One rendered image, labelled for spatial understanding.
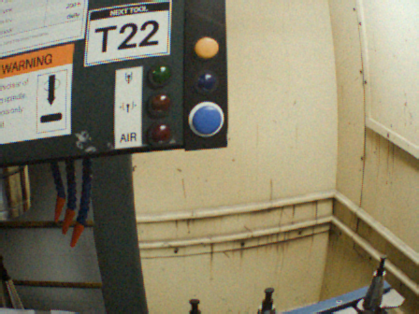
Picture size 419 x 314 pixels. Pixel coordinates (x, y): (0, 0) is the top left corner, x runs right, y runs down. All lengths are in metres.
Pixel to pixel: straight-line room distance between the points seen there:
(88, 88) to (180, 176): 1.18
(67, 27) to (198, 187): 1.26
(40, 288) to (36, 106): 0.86
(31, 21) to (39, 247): 0.85
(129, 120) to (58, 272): 0.81
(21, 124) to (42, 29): 0.12
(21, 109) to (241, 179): 1.29
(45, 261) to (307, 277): 1.00
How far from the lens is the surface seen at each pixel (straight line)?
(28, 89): 0.73
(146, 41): 0.74
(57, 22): 0.72
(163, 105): 0.75
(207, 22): 0.75
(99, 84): 0.74
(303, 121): 1.98
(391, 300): 1.14
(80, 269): 1.51
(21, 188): 0.92
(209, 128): 0.77
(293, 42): 1.93
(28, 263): 1.50
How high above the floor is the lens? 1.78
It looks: 17 degrees down
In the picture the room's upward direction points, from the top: straight up
